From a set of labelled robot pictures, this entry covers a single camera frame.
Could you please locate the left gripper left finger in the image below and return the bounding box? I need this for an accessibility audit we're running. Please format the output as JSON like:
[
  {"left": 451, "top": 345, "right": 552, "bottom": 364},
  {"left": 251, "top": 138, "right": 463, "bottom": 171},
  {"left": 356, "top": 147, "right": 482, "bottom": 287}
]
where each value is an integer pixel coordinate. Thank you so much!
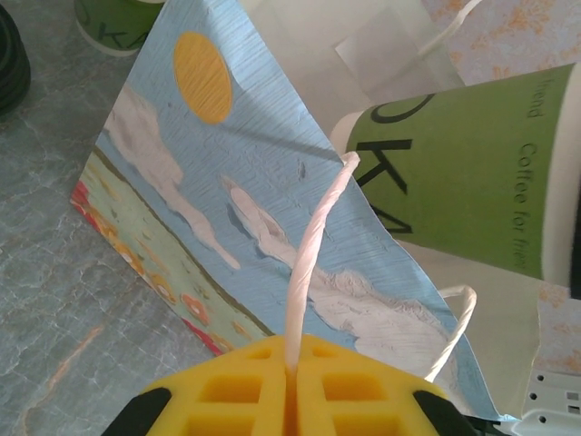
[{"left": 102, "top": 334, "right": 288, "bottom": 436}]

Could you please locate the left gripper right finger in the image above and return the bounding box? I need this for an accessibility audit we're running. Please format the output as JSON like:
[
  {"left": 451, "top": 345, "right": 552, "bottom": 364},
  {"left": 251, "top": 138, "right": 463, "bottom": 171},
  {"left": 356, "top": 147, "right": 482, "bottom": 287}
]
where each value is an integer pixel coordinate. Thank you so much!
[{"left": 294, "top": 333, "right": 473, "bottom": 436}]

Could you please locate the landscape print paper gift bag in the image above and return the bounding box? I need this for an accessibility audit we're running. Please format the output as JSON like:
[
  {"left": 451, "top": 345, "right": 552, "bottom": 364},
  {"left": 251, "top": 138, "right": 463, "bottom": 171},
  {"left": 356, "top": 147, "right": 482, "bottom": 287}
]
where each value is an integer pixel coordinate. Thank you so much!
[{"left": 70, "top": 0, "right": 546, "bottom": 421}]

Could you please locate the green paper coffee cup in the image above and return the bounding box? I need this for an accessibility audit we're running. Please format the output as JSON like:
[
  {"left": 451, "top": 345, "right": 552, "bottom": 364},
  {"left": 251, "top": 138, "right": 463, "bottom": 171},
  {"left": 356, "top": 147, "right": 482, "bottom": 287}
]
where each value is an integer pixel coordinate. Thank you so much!
[{"left": 330, "top": 63, "right": 581, "bottom": 292}]

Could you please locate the stack of paper cups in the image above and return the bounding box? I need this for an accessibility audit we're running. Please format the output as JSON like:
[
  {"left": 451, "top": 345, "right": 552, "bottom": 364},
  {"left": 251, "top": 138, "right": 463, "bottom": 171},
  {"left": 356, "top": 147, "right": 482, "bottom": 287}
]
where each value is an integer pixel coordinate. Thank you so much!
[{"left": 74, "top": 0, "right": 167, "bottom": 58}]

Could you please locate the stack of black lids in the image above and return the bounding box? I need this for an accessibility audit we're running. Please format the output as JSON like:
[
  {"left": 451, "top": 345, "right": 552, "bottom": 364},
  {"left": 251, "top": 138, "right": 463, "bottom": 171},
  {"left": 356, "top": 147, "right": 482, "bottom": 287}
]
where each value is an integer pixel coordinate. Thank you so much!
[{"left": 0, "top": 6, "right": 32, "bottom": 114}]

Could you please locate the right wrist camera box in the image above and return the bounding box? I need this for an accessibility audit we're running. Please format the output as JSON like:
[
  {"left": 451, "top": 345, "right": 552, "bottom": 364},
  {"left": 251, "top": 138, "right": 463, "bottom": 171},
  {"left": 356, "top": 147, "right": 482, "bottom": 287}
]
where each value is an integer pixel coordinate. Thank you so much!
[{"left": 521, "top": 370, "right": 581, "bottom": 436}]

